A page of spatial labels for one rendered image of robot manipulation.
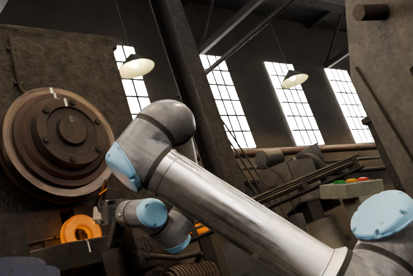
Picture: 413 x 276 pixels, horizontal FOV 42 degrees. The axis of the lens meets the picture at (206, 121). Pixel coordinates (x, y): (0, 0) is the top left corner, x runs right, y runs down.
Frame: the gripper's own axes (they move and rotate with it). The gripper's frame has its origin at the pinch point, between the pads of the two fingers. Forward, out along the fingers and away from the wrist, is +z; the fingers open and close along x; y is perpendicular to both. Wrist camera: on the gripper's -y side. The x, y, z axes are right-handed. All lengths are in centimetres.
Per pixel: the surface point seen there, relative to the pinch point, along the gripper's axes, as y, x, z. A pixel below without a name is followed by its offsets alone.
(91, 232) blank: -4.1, -3.4, 9.6
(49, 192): 12.0, 10.9, 12.3
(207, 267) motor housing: -22.1, -37.0, -15.9
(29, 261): 3, 76, -115
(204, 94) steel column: 118, -348, 313
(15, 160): 24.9, 21.1, 16.5
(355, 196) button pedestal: 0, -60, -69
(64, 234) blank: -3.6, 7.6, 9.8
